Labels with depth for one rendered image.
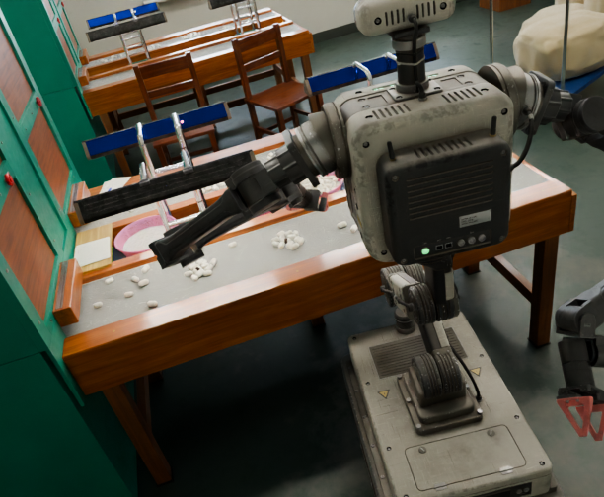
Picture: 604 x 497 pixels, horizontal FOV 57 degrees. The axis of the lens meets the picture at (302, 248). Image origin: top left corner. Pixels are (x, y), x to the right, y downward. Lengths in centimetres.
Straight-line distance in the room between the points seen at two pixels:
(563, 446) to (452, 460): 73
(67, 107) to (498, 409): 373
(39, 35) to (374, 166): 361
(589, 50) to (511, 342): 255
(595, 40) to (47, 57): 384
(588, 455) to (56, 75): 396
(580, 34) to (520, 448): 336
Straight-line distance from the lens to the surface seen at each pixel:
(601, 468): 231
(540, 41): 450
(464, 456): 170
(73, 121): 463
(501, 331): 269
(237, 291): 187
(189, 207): 248
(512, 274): 260
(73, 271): 213
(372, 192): 115
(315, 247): 202
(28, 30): 449
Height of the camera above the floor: 189
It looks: 35 degrees down
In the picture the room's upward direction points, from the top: 13 degrees counter-clockwise
